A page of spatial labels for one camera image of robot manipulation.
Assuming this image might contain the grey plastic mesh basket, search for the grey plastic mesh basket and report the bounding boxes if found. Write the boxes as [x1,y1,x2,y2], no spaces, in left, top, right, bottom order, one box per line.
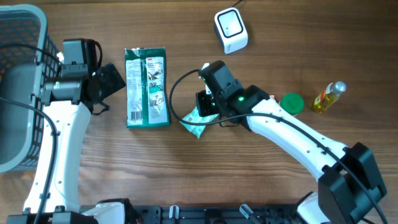
[1,4,61,172]

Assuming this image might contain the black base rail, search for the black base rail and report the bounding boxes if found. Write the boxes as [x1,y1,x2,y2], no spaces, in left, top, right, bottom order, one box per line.
[6,198,353,224]

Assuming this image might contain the right camera cable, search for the right camera cable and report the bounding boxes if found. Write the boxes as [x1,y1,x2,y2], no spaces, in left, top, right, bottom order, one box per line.
[169,68,389,224]

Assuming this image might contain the camera cable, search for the camera cable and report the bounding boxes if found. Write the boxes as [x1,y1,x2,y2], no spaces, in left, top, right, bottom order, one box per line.
[0,42,63,224]
[169,68,389,224]

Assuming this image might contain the green lid jar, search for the green lid jar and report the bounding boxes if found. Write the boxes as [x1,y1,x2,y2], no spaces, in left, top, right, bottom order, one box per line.
[279,93,305,116]

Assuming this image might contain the green sponge pack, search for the green sponge pack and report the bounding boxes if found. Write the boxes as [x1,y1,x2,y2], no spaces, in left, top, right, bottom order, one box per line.
[124,47,170,129]

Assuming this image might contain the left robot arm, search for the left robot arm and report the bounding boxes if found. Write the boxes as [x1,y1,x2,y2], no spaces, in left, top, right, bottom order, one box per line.
[7,39,126,223]

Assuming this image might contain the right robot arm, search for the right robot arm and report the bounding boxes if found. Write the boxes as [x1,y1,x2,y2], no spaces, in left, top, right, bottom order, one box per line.
[197,60,387,223]

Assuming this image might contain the white barcode scanner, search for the white barcode scanner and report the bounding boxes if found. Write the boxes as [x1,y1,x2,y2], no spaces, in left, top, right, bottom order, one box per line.
[214,7,248,54]

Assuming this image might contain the left camera cable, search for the left camera cable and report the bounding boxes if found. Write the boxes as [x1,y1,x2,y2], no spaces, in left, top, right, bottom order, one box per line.
[0,42,63,224]

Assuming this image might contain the light green wipes packet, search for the light green wipes packet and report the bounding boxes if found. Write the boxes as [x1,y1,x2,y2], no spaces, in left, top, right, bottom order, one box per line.
[181,107,218,139]

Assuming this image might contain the yellow dish soap bottle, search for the yellow dish soap bottle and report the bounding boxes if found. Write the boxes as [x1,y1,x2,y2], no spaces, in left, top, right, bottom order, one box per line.
[312,81,346,113]

